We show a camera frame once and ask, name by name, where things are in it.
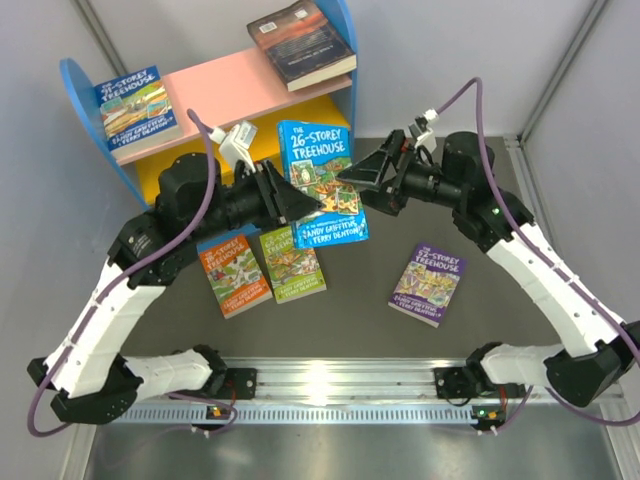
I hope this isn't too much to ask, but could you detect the light blue 26-storey book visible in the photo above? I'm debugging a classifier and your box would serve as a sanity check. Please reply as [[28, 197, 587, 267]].
[[278, 120, 369, 249]]

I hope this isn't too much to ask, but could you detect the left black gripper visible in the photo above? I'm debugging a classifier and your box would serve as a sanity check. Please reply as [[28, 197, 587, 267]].
[[188, 157, 322, 245]]

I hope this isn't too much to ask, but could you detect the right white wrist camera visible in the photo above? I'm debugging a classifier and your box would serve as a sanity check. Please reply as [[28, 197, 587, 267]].
[[409, 109, 439, 153]]

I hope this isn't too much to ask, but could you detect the dark two cities book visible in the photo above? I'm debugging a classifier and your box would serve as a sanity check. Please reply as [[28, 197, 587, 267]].
[[247, 1, 357, 92]]

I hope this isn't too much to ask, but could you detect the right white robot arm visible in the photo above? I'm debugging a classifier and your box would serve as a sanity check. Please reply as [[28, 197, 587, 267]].
[[338, 130, 639, 408]]

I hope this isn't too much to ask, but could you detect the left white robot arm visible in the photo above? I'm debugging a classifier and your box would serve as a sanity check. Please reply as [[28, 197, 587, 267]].
[[27, 153, 320, 425]]

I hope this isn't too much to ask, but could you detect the perforated cable tray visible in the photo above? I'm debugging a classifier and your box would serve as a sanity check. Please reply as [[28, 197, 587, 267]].
[[117, 401, 504, 425]]

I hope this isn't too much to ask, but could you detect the aluminium mounting rail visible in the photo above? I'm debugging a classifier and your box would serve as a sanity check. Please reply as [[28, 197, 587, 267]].
[[119, 356, 621, 407]]

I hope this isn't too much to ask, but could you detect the orange 78-storey treehouse book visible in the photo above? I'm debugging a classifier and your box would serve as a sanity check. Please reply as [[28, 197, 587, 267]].
[[197, 235, 273, 319]]

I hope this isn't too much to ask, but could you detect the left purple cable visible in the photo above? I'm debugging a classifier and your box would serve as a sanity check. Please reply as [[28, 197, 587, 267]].
[[27, 108, 239, 437]]

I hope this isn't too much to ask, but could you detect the colourful wooden bookshelf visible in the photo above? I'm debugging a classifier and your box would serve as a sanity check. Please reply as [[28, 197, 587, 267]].
[[59, 46, 357, 208]]

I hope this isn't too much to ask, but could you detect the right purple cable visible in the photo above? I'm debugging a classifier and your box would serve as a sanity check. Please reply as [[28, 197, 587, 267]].
[[434, 77, 640, 436]]

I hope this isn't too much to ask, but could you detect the purple cable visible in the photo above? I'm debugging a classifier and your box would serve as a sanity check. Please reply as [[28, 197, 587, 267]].
[[434, 77, 640, 436], [27, 108, 239, 437]]

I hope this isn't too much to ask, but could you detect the purple 52-storey treehouse book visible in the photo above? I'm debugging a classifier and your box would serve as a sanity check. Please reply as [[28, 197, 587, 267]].
[[387, 243, 467, 328]]

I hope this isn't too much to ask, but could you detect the lime 65-storey treehouse book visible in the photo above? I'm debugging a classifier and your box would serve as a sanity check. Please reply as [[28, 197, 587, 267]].
[[259, 226, 327, 304]]

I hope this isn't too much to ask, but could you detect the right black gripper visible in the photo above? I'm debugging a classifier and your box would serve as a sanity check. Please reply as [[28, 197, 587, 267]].
[[337, 130, 465, 216]]

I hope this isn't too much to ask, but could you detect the dark blue 91-storey book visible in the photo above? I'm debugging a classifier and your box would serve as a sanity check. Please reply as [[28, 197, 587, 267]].
[[94, 65, 183, 161]]

